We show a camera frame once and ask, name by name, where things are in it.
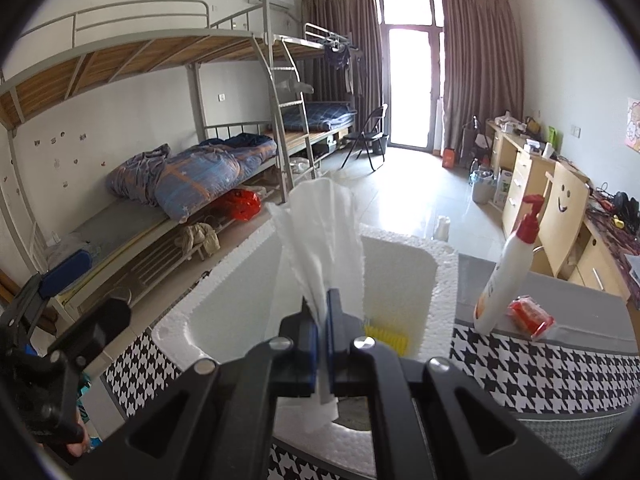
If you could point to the wooden chair with smiley face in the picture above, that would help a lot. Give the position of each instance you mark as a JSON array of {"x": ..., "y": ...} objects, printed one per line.
[{"x": 565, "y": 210}]

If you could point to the blue and orange quilt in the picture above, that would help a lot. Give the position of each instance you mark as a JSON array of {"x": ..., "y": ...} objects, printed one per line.
[{"x": 200, "y": 172}]

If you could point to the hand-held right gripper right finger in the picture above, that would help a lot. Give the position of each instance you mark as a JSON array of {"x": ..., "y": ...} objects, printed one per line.
[{"x": 334, "y": 340}]

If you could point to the white foam box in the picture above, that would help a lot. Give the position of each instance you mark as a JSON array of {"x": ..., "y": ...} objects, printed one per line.
[{"x": 240, "y": 300}]

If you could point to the metal bed ladder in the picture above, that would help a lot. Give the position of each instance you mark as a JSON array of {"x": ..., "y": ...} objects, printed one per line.
[{"x": 290, "y": 125}]

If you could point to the white paper tissue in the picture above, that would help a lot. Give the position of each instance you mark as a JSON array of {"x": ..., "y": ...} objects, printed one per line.
[{"x": 320, "y": 240}]

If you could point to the black folding chair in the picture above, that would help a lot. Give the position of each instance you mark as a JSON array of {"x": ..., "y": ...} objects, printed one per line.
[{"x": 367, "y": 135}]

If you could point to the light wooden desk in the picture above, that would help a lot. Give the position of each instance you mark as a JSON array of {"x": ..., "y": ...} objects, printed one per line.
[{"x": 517, "y": 180}]

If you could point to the brown curtain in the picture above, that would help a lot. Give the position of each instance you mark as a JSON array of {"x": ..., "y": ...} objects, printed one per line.
[
  {"x": 480, "y": 60},
  {"x": 340, "y": 25}
]

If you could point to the person's left hand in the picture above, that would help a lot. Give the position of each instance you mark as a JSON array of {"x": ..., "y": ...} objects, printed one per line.
[{"x": 77, "y": 447}]

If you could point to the orange red carton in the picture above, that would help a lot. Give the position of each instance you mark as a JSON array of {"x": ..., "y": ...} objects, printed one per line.
[{"x": 449, "y": 157}]

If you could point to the beige clothes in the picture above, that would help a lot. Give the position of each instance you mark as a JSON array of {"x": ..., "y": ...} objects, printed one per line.
[{"x": 200, "y": 240}]

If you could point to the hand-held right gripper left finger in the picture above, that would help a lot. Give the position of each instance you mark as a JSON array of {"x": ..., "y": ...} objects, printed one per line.
[{"x": 312, "y": 345}]

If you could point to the pink wall picture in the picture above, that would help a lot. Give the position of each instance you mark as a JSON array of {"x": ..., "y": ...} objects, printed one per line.
[{"x": 632, "y": 125}]

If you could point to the red plastic bag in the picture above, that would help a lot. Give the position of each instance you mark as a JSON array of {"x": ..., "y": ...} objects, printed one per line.
[{"x": 242, "y": 205}]

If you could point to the metal bunk bed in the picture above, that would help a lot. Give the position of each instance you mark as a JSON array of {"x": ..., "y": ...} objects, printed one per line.
[
  {"x": 320, "y": 47},
  {"x": 125, "y": 55}
]

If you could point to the white and green carton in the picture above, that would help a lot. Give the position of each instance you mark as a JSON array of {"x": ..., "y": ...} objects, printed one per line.
[{"x": 504, "y": 190}]

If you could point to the black headphones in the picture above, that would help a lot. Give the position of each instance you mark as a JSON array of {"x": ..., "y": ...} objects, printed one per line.
[{"x": 625, "y": 205}]

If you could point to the white lotion pump bottle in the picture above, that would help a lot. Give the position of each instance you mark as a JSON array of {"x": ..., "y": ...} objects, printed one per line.
[{"x": 505, "y": 270}]

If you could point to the teal blue box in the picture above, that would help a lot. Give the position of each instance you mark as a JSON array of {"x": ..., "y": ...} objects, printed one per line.
[{"x": 85, "y": 395}]

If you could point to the dark blue folded bedding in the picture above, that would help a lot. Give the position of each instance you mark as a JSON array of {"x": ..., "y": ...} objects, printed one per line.
[{"x": 325, "y": 115}]

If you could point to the glass balcony door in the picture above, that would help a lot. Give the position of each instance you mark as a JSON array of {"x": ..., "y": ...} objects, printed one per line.
[{"x": 410, "y": 85}]

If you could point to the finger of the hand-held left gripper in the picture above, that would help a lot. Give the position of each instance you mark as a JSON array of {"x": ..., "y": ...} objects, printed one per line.
[
  {"x": 65, "y": 272},
  {"x": 100, "y": 330}
]

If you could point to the houndstooth tablecloth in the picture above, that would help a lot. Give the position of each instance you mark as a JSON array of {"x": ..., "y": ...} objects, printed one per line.
[{"x": 525, "y": 370}]

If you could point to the grey waste bin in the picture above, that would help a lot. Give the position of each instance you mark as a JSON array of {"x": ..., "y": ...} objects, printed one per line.
[{"x": 482, "y": 187}]

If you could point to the green paper bag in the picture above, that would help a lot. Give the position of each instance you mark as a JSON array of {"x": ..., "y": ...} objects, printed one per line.
[{"x": 552, "y": 136}]

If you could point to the red snack packet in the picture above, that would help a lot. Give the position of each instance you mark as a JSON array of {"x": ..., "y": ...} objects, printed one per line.
[{"x": 531, "y": 317}]

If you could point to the white rolled cloth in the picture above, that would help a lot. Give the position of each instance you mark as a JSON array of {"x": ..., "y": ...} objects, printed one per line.
[{"x": 300, "y": 87}]

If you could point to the dark hanging clothes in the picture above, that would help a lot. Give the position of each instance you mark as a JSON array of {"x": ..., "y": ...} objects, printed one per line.
[{"x": 340, "y": 57}]

